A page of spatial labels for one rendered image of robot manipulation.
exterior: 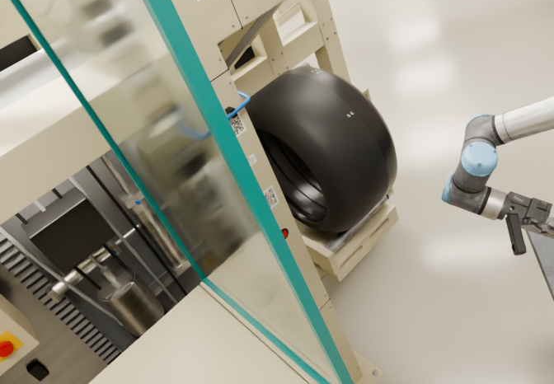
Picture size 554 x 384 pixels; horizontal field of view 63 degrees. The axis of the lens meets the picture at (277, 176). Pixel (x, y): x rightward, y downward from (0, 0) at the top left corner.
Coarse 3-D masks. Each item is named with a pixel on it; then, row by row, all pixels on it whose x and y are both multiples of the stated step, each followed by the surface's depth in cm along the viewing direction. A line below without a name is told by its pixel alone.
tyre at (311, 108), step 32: (256, 96) 149; (288, 96) 141; (320, 96) 139; (352, 96) 140; (256, 128) 149; (288, 128) 137; (320, 128) 134; (352, 128) 137; (384, 128) 142; (288, 160) 189; (320, 160) 135; (352, 160) 136; (384, 160) 143; (288, 192) 185; (320, 192) 186; (352, 192) 139; (384, 192) 153; (320, 224) 160; (352, 224) 151
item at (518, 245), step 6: (510, 216) 130; (516, 216) 130; (510, 222) 130; (516, 222) 129; (510, 228) 130; (516, 228) 129; (510, 234) 131; (516, 234) 129; (522, 234) 128; (510, 240) 132; (516, 240) 128; (522, 240) 128; (516, 246) 128; (522, 246) 127; (516, 252) 128; (522, 252) 127
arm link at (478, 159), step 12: (468, 144) 129; (480, 144) 126; (492, 144) 128; (468, 156) 124; (480, 156) 123; (492, 156) 123; (468, 168) 124; (480, 168) 122; (492, 168) 123; (456, 180) 131; (468, 180) 127; (480, 180) 125; (468, 192) 130
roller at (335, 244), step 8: (384, 200) 172; (376, 208) 170; (368, 216) 168; (360, 224) 167; (344, 232) 164; (352, 232) 165; (336, 240) 163; (344, 240) 163; (328, 248) 161; (336, 248) 162
